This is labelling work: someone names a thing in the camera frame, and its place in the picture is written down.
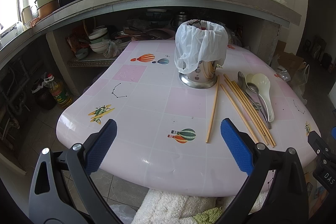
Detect steel utensil holder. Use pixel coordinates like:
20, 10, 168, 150
179, 61, 217, 89

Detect bamboo chopstick five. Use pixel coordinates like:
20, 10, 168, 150
231, 81, 276, 147

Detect stack of bowls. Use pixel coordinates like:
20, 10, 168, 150
88, 26, 109, 53

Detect bamboo chopstick three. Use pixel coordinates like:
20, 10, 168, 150
224, 74, 269, 145

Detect white plastic bags on floor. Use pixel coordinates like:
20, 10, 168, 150
289, 62, 310, 105

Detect white plastic bag liner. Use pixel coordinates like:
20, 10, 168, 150
174, 19, 228, 75

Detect cooking oil bottle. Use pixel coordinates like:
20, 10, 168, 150
44, 73, 73, 109

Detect cream ceramic soup spoon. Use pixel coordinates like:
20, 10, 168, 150
252, 73, 274, 123

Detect bamboo chopstick one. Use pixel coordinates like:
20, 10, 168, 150
206, 75, 220, 143

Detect cardboard box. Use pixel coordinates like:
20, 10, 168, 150
271, 40, 303, 76

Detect steel spoon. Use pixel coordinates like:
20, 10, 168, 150
247, 83, 272, 129
238, 71, 261, 111

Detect bamboo chopstick four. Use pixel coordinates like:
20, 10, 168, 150
231, 81, 274, 147

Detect bamboo chopstick two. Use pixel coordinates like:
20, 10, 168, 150
220, 84, 259, 143

